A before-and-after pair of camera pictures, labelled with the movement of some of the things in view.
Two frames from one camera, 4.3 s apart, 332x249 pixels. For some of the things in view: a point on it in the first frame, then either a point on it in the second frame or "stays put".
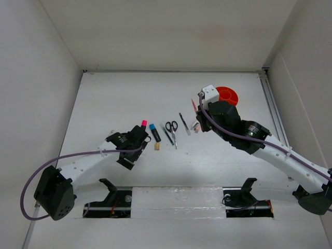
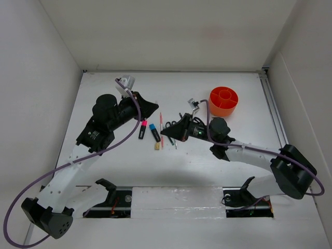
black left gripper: x=129 y=162 -> x=146 y=108
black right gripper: x=201 y=116 -> x=180 y=130
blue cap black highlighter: x=152 y=127 stays put
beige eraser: x=157 y=147 stays put
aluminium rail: x=273 y=108 stays put
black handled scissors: x=172 y=126 stays put
